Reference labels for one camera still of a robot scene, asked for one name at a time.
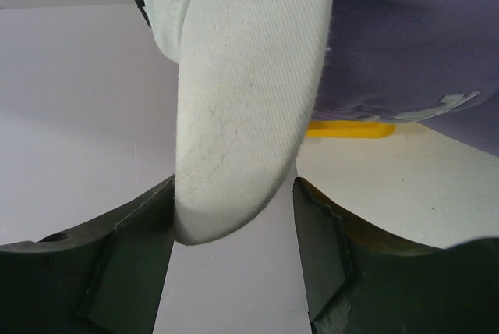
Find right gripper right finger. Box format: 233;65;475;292
293;177;498;333

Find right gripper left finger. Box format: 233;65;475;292
1;178;175;333

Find purple visor cap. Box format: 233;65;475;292
311;0;499;124

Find white baseball cap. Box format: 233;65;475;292
134;0;333;245

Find yellow plastic tray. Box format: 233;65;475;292
306;121;395;139

